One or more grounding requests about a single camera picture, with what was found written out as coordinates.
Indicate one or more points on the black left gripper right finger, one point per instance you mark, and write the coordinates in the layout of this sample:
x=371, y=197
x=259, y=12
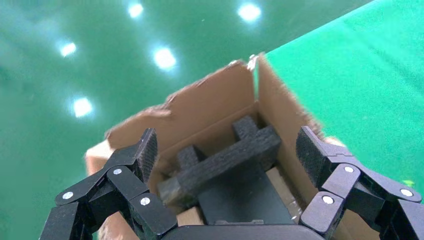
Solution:
x=341, y=184

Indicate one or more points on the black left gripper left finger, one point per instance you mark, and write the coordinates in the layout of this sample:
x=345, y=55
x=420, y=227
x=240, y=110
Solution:
x=126, y=185

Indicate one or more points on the large open cardboard carton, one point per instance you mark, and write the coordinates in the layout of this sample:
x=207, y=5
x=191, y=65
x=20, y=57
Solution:
x=205, y=99

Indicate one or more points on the black foam insert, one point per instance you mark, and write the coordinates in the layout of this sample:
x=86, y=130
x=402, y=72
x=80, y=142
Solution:
x=232, y=155

